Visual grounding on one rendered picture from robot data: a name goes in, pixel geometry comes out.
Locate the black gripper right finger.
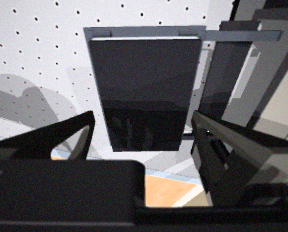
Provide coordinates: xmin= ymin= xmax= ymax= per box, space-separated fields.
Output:
xmin=191 ymin=110 xmax=288 ymax=206

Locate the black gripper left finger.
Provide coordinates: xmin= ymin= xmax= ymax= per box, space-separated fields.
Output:
xmin=0 ymin=110 xmax=96 ymax=159

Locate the light grey perforated base plate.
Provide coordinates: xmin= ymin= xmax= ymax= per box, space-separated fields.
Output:
xmin=0 ymin=0 xmax=235 ymax=179

